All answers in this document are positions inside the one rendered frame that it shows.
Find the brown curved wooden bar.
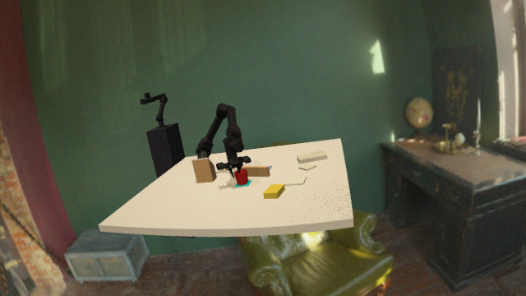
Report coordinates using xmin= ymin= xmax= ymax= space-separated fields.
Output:
xmin=241 ymin=166 xmax=270 ymax=177

